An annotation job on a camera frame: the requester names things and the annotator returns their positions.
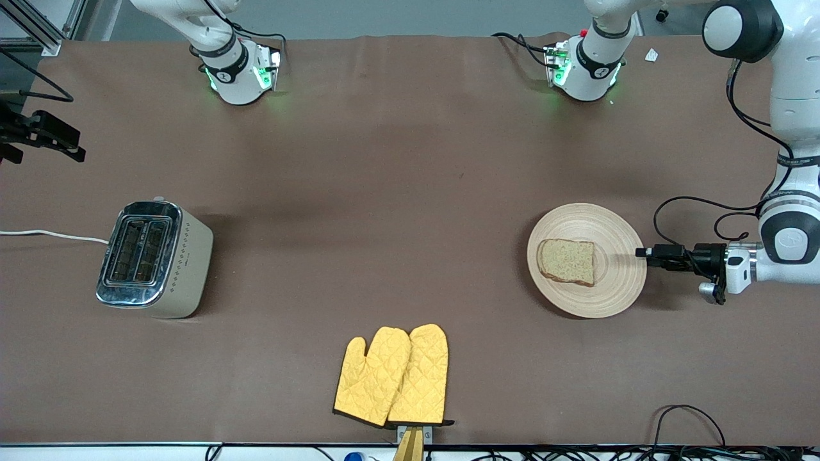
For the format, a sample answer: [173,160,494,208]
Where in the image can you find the yellow quilted oven mitt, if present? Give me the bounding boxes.
[388,323,454,428]
[333,327,412,428]

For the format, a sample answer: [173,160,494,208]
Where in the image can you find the round light wooden plate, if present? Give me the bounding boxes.
[527,203,648,319]

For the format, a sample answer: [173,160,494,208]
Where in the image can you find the black base cable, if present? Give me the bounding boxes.
[205,0,287,61]
[491,31,552,69]

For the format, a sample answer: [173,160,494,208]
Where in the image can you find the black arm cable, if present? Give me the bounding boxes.
[653,61,795,250]
[0,47,74,103]

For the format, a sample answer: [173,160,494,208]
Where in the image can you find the black looped cable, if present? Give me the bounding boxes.
[652,404,728,449]

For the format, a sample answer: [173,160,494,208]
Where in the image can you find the slice of brown bread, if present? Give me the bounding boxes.
[537,238,596,287]

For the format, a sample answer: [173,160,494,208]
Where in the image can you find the aluminium frame post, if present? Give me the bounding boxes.
[0,0,65,57]

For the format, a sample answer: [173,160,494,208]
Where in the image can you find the beige chrome two-slot toaster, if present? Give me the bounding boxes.
[96,195,214,319]

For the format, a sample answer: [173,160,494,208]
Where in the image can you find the white toaster power cable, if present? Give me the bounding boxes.
[0,229,110,246]

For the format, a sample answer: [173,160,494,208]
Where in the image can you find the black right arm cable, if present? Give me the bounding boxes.
[0,47,74,103]

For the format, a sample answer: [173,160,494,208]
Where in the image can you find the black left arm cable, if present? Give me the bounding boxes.
[653,61,795,250]

